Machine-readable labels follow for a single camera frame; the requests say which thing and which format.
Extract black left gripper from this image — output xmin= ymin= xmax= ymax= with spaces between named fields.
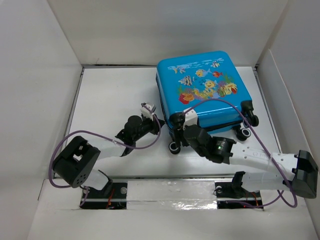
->
xmin=133 ymin=114 xmax=164 ymax=143

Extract blue hard-shell suitcase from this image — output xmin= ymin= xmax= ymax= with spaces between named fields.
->
xmin=156 ymin=51 xmax=259 ymax=155

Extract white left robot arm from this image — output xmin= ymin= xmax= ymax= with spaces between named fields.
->
xmin=49 ymin=115 xmax=165 ymax=199

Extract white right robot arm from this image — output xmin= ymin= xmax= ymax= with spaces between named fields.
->
xmin=179 ymin=124 xmax=319 ymax=199

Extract silver foil tape strip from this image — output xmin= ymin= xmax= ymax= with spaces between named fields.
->
xmin=126 ymin=179 xmax=218 ymax=211

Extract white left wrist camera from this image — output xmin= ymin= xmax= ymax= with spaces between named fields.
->
xmin=140 ymin=102 xmax=156 ymax=121

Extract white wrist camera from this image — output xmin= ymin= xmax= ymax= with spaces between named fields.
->
xmin=140 ymin=102 xmax=156 ymax=121
xmin=182 ymin=107 xmax=198 ymax=130

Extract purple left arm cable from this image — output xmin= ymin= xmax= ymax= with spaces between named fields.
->
xmin=48 ymin=116 xmax=162 ymax=208

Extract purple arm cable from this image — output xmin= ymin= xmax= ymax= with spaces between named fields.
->
xmin=48 ymin=116 xmax=162 ymax=208
xmin=183 ymin=98 xmax=298 ymax=208

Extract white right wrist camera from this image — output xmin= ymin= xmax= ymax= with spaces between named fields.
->
xmin=182 ymin=107 xmax=198 ymax=130

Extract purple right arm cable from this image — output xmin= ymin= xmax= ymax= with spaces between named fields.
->
xmin=183 ymin=98 xmax=298 ymax=208

